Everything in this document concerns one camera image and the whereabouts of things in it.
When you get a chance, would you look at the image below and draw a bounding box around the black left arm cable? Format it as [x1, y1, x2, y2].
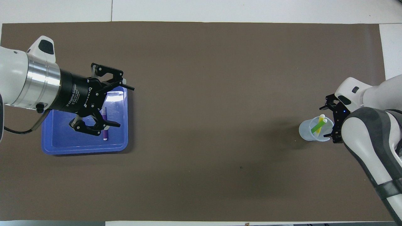
[3, 110, 51, 135]

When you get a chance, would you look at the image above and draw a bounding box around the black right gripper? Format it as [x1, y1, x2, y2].
[320, 94, 350, 144]

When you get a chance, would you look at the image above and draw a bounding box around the blue plastic tray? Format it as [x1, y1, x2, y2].
[41, 86, 129, 155]

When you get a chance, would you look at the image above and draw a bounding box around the brown table mat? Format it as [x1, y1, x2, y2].
[0, 21, 386, 222]

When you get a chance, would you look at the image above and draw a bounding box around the yellow pen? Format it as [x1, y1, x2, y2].
[316, 114, 325, 135]

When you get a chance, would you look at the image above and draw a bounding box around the purple pen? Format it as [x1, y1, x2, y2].
[101, 107, 109, 141]

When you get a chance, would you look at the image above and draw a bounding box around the translucent plastic cup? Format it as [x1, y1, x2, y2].
[298, 116, 335, 142]

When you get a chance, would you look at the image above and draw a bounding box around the green pen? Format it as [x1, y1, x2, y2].
[311, 119, 328, 134]

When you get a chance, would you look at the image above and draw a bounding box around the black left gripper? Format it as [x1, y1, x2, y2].
[55, 64, 135, 136]

